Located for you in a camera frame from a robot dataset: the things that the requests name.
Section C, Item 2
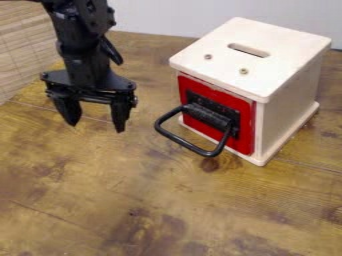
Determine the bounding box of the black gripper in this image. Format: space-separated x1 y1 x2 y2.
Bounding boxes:
40 36 137 133

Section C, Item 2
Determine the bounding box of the red wooden drawer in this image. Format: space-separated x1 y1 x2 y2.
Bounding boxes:
177 73 256 155

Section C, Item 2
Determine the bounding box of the black metal drawer handle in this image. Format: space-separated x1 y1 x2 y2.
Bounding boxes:
152 89 243 158

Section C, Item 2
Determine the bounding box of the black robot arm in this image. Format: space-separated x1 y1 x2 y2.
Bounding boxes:
29 0 137 132

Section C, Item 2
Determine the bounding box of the white wooden drawer cabinet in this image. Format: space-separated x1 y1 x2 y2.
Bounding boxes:
169 17 331 166

